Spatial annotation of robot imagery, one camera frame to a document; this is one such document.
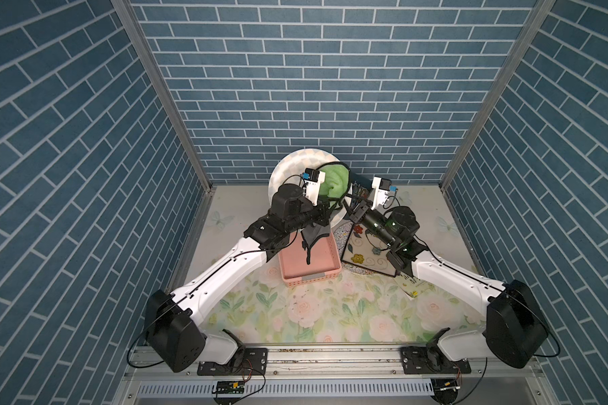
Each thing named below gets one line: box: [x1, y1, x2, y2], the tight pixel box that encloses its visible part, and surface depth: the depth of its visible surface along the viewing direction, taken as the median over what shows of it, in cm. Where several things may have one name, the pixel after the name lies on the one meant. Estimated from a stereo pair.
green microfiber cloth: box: [319, 163, 349, 199], surface depth 70 cm
